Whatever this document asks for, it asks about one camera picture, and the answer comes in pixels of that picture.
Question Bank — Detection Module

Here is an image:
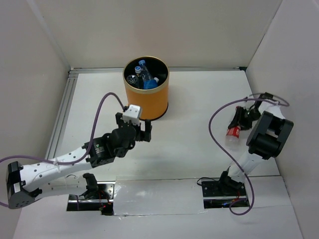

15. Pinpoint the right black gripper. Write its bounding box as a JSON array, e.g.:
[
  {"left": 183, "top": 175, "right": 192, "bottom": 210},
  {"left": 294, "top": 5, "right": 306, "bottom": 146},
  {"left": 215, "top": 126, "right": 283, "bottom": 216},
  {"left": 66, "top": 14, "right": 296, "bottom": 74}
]
[{"left": 228, "top": 105, "right": 262, "bottom": 130}]

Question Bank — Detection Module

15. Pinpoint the clear bottle red label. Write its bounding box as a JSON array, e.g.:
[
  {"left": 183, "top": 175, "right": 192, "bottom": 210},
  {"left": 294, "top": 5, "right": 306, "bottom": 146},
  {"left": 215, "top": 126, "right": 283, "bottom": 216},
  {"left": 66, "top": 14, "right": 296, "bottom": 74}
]
[{"left": 225, "top": 113, "right": 241, "bottom": 150}]

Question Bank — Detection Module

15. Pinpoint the clear bottle blue label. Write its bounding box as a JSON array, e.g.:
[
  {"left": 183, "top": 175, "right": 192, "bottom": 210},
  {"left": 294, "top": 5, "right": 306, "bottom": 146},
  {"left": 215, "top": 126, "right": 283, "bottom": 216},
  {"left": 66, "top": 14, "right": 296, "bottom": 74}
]
[{"left": 139, "top": 60, "right": 158, "bottom": 90}]

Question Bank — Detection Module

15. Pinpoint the large clear bottle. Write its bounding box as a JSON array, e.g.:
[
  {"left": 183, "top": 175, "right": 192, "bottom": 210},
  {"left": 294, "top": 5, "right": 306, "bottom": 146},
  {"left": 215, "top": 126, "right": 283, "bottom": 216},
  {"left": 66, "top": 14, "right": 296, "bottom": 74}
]
[{"left": 126, "top": 75, "right": 139, "bottom": 87}]

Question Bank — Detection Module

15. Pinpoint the clear bottle white-blue cap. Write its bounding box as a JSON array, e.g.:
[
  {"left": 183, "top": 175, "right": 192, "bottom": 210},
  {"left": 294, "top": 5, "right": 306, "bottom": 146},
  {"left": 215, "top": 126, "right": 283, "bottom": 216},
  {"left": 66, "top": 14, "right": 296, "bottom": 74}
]
[{"left": 135, "top": 66, "right": 142, "bottom": 78}]

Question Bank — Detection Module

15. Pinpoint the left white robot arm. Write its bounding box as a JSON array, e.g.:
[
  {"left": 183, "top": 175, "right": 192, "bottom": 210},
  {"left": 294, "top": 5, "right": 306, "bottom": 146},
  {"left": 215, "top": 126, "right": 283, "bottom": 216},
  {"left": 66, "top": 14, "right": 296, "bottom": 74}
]
[{"left": 6, "top": 113, "right": 152, "bottom": 209}]

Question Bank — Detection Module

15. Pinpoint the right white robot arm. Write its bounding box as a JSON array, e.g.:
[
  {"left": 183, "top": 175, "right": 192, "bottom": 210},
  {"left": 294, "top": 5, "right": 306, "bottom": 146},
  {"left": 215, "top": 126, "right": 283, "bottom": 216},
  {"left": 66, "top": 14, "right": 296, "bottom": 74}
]
[{"left": 217, "top": 92, "right": 294, "bottom": 195}]

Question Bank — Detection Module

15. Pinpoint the orange cylindrical bin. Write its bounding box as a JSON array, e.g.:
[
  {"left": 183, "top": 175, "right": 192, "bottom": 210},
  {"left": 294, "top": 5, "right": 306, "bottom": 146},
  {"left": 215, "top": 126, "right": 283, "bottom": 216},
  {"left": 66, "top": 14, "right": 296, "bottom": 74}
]
[{"left": 123, "top": 56, "right": 170, "bottom": 120}]

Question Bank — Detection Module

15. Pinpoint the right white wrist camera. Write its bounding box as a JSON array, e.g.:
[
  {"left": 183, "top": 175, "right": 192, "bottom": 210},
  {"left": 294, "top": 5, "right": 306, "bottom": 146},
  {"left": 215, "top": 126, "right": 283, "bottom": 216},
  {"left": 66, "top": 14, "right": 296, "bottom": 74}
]
[{"left": 243, "top": 98, "right": 255, "bottom": 112}]

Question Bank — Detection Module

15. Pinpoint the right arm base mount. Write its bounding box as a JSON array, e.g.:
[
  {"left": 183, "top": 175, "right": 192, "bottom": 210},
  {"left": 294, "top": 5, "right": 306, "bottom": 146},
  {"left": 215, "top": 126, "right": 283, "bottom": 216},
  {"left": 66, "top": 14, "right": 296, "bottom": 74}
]
[{"left": 196, "top": 171, "right": 250, "bottom": 209}]

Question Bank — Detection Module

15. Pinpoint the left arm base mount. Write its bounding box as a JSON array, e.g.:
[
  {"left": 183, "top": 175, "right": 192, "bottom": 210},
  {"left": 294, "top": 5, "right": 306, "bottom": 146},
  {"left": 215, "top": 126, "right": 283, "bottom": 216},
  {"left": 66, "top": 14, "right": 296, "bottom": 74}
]
[{"left": 66, "top": 173, "right": 115, "bottom": 216}]

